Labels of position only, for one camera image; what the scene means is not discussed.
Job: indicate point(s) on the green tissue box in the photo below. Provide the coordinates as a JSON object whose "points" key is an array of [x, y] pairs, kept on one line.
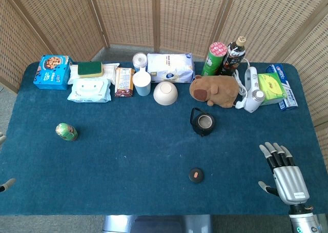
{"points": [[271, 88]]}

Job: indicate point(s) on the black teapot lid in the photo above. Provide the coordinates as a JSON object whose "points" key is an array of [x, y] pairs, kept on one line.
{"points": [[196, 175]]}

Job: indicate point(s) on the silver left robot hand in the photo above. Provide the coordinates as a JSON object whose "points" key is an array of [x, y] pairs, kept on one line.
{"points": [[9, 183]]}

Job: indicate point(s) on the light blue plastic cup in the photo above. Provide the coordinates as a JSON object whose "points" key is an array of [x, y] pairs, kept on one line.
{"points": [[141, 82]]}

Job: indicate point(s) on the blue carpet table cloth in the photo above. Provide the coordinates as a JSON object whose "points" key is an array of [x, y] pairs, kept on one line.
{"points": [[128, 153]]}

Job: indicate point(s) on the black cast iron teapot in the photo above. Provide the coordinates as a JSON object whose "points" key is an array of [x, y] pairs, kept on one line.
{"points": [[203, 122]]}

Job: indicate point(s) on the beige upturned bowl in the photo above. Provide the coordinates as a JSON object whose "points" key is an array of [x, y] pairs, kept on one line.
{"points": [[165, 93]]}

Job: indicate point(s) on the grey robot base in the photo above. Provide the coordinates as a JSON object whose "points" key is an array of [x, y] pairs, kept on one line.
{"points": [[156, 224]]}

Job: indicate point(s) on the white tissue paper pack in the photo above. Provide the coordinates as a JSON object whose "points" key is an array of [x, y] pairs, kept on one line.
{"points": [[170, 67]]}

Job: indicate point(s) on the white handheld appliance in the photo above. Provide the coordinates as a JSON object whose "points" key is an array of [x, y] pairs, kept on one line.
{"points": [[252, 89]]}

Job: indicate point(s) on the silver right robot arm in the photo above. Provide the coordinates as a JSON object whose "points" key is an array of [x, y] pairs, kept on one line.
{"points": [[303, 220]]}

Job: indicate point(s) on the brown and yellow snack carton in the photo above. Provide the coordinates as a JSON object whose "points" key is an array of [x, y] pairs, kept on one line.
{"points": [[124, 82]]}

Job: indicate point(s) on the woven rattan folding screen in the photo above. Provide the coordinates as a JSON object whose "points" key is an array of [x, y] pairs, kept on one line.
{"points": [[179, 12]]}

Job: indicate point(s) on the blue toothpaste box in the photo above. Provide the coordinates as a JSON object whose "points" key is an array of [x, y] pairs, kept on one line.
{"points": [[288, 89]]}

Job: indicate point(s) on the green and yellow sponge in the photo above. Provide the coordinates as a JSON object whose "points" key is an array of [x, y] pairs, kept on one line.
{"points": [[90, 69]]}

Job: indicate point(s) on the green matryoshka doll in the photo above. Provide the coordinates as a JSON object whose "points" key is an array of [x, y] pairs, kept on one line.
{"points": [[66, 132]]}

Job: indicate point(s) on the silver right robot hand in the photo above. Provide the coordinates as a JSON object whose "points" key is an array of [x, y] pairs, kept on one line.
{"points": [[290, 183]]}

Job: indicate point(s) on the brown capybara plush toy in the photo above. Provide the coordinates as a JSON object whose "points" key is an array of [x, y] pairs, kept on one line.
{"points": [[217, 89]]}

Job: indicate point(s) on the dark coffee bottle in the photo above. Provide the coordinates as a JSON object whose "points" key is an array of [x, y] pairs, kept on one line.
{"points": [[234, 58]]}

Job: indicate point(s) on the light blue wet wipes pack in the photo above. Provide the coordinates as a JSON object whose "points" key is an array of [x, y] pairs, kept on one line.
{"points": [[89, 90]]}

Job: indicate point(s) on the blue cookie box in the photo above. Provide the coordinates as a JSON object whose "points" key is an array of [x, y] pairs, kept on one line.
{"points": [[51, 72]]}

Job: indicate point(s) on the green chip can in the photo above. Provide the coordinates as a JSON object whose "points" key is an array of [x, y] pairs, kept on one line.
{"points": [[212, 59]]}

